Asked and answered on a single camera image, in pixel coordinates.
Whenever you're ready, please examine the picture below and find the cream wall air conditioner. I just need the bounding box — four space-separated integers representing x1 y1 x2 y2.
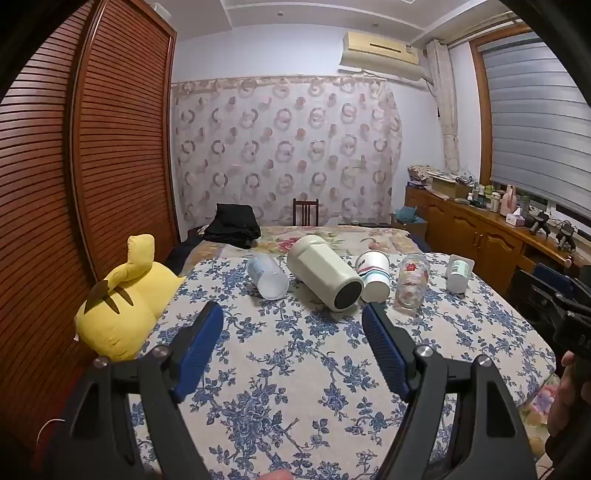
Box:
339 31 426 77

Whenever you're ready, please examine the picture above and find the ring patterned curtain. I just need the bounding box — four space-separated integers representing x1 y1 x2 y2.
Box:
170 76 404 227

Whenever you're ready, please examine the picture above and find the beige gathered curtain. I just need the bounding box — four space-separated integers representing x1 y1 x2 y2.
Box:
427 39 462 172

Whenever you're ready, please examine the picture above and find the person's right hand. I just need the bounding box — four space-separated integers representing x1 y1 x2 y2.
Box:
546 351 591 441

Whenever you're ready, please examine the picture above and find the clear plastic cup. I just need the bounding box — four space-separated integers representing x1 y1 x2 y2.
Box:
246 253 291 300

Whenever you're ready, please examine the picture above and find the blue floral white cloth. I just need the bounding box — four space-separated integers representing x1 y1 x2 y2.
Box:
127 251 557 480

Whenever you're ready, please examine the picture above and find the floral bedspread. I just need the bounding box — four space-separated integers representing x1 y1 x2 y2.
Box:
166 224 564 462

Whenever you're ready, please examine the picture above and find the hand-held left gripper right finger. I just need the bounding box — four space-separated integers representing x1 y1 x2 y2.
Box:
361 302 539 480

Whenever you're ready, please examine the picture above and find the small white mug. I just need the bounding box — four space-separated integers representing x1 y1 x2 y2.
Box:
445 255 475 294

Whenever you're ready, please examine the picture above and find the dark wooden chair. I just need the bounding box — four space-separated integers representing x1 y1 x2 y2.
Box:
293 198 320 227

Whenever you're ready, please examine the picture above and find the white cable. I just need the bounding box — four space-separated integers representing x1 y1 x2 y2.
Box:
37 418 66 445

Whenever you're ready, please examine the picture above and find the black bag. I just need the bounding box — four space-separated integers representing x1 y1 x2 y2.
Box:
203 203 262 249

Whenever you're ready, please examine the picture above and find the louvered wooden wardrobe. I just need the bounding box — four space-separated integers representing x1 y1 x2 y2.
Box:
0 0 182 462

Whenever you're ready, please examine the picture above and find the yellow plush toy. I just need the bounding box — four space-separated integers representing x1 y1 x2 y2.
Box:
75 234 188 361

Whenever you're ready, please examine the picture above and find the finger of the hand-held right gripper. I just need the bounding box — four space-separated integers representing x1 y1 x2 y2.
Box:
510 263 578 335

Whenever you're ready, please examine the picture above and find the floral printed glass cup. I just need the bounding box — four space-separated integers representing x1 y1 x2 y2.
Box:
396 254 430 309

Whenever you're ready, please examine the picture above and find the striped white paper cup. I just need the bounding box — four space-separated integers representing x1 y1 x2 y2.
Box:
355 250 391 304

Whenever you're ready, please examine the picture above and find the cardboard box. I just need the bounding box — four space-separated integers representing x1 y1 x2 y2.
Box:
431 178 472 200

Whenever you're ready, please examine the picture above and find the wooden sideboard cabinet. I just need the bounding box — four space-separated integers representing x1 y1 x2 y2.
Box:
405 185 591 298

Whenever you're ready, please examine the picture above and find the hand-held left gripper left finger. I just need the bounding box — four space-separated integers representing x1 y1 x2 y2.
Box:
44 301 225 480

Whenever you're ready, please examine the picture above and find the grey window blind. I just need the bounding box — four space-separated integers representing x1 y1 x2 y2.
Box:
480 28 591 204

